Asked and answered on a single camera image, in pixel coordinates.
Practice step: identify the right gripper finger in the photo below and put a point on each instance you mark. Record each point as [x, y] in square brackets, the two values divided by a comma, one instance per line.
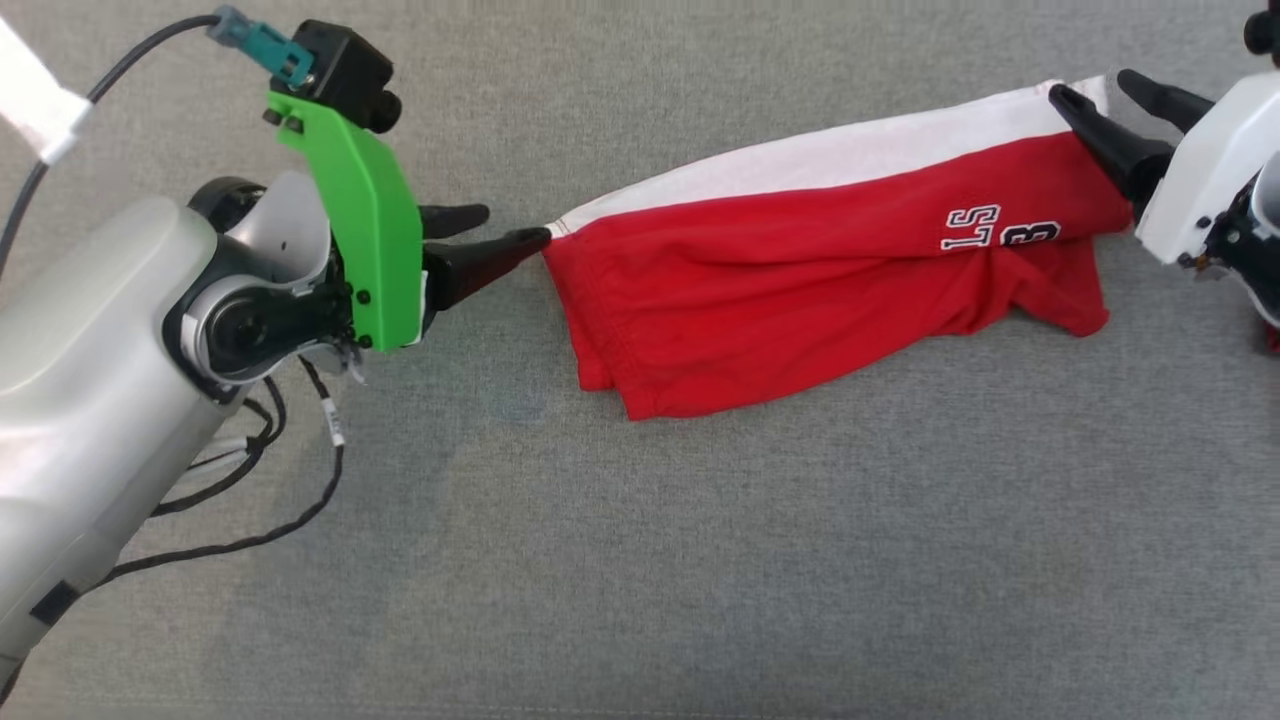
[1170, 100]
[1125, 155]

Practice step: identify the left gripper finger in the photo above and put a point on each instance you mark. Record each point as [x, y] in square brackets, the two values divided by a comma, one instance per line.
[450, 220]
[480, 265]

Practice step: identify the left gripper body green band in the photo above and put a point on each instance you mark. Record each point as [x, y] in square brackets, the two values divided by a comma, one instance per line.
[375, 230]

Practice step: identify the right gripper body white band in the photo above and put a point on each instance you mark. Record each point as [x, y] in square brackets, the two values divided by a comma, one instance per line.
[1215, 170]

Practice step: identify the red and white shorts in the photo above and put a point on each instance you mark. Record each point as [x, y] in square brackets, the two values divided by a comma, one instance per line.
[750, 300]

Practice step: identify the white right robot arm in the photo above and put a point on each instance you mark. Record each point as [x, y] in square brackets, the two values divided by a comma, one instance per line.
[1250, 250]

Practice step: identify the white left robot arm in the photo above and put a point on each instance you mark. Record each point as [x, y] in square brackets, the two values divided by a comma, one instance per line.
[90, 350]

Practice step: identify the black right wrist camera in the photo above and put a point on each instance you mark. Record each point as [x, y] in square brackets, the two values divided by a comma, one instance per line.
[1265, 30]

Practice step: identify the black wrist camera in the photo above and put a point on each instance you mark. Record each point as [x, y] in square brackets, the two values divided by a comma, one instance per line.
[1265, 30]
[345, 65]

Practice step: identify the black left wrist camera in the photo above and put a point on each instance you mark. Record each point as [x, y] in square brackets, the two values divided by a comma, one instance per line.
[345, 65]

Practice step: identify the teal left camera connector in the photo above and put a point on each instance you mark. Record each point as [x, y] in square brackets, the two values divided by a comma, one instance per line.
[265, 45]

